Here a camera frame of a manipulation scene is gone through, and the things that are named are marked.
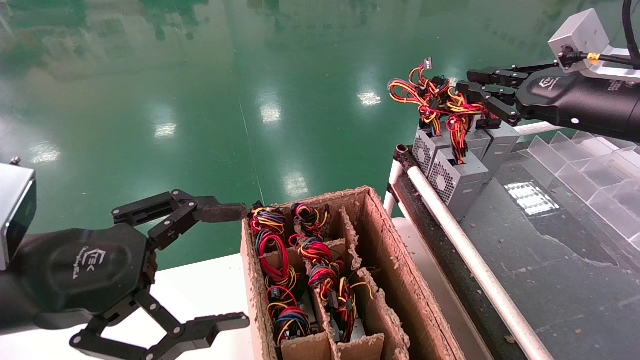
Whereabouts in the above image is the power supply with red wire loop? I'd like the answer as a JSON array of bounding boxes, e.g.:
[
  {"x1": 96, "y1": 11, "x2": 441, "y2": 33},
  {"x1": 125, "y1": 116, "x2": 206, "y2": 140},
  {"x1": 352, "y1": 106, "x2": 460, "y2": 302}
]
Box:
[{"x1": 255, "y1": 231, "x2": 297, "y2": 291}]

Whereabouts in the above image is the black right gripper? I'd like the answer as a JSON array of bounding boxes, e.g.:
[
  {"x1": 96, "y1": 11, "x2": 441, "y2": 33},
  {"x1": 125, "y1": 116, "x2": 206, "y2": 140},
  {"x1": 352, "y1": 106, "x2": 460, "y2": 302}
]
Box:
[{"x1": 456, "y1": 61, "x2": 591, "y2": 128}]

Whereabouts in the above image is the long white rail pipe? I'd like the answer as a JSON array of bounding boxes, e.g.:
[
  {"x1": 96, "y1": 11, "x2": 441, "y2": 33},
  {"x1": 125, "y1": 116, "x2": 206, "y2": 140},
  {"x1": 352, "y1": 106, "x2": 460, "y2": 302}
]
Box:
[{"x1": 406, "y1": 165, "x2": 555, "y2": 360}]

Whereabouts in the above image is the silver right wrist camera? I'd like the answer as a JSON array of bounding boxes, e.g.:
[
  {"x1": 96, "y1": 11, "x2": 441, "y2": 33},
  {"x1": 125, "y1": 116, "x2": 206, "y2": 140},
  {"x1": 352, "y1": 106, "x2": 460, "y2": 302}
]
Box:
[{"x1": 548, "y1": 7, "x2": 640, "y2": 83}]

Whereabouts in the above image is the black pipe corner joint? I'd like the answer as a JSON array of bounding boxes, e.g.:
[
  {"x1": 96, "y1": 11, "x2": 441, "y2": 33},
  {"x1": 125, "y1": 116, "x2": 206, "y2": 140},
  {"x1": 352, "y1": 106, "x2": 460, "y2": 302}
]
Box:
[{"x1": 393, "y1": 144, "x2": 418, "y2": 173}]

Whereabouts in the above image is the clear acrylic divider rack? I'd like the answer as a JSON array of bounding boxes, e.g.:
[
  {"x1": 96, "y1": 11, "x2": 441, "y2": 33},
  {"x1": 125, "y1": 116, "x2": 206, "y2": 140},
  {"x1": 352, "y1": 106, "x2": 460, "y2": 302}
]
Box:
[{"x1": 525, "y1": 129, "x2": 640, "y2": 251}]

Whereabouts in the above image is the grey power supply left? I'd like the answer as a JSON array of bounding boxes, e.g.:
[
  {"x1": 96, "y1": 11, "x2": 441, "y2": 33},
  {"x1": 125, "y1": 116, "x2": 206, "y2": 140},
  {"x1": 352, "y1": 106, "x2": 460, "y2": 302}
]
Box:
[{"x1": 389, "y1": 57, "x2": 453, "y2": 176}]

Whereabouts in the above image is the black camera cable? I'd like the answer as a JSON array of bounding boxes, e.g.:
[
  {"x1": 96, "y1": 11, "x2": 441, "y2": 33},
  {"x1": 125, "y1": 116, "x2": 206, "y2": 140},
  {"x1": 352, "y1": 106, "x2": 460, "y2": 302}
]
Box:
[{"x1": 559, "y1": 0, "x2": 640, "y2": 70}]

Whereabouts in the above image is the grey power supply with wires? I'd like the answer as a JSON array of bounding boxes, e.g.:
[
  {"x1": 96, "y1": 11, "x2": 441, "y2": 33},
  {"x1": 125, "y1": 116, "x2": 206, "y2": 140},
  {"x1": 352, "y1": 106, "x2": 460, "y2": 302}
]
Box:
[
  {"x1": 462, "y1": 127, "x2": 493, "y2": 161},
  {"x1": 429, "y1": 97, "x2": 496, "y2": 221},
  {"x1": 475, "y1": 117, "x2": 522, "y2": 182}
]

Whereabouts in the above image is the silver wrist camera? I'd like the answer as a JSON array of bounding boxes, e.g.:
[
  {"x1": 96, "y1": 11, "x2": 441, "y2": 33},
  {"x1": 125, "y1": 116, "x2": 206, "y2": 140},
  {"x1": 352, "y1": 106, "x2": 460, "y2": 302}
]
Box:
[
  {"x1": 548, "y1": 7, "x2": 640, "y2": 83},
  {"x1": 0, "y1": 156, "x2": 38, "y2": 272}
]

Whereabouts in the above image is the power supply with colourful wires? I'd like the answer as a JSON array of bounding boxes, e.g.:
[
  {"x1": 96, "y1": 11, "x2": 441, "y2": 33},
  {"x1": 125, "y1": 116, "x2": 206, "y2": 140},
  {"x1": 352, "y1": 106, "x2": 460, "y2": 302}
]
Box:
[
  {"x1": 250, "y1": 202, "x2": 287, "y2": 237},
  {"x1": 291, "y1": 202, "x2": 329, "y2": 236},
  {"x1": 289, "y1": 235, "x2": 346, "y2": 268},
  {"x1": 306, "y1": 265, "x2": 375, "y2": 345},
  {"x1": 266, "y1": 286, "x2": 312, "y2": 347}
]

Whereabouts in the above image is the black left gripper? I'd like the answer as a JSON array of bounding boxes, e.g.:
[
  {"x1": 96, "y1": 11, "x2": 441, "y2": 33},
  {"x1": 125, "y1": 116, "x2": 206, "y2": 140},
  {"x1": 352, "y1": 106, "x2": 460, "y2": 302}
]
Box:
[{"x1": 12, "y1": 189, "x2": 251, "y2": 360}]

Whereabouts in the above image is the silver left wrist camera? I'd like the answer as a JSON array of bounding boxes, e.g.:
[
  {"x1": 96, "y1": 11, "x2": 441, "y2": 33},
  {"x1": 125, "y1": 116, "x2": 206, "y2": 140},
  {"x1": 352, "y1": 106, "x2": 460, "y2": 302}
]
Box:
[{"x1": 0, "y1": 156, "x2": 38, "y2": 272}]

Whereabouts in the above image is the white crossbar pipe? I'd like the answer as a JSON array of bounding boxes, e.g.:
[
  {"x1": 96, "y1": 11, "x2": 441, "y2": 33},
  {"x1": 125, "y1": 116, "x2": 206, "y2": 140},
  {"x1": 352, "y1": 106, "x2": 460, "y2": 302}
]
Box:
[{"x1": 515, "y1": 121, "x2": 567, "y2": 137}]

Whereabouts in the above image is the white leg pipe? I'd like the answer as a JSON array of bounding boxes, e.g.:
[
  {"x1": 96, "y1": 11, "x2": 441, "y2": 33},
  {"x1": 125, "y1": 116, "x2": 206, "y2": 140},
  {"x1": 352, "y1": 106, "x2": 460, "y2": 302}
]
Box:
[{"x1": 382, "y1": 160, "x2": 405, "y2": 218}]

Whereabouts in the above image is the brown cardboard divider box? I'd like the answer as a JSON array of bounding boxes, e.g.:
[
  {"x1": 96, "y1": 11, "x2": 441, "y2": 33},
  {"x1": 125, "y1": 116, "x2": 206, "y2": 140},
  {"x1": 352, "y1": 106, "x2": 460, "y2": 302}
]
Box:
[{"x1": 240, "y1": 186, "x2": 466, "y2": 360}]

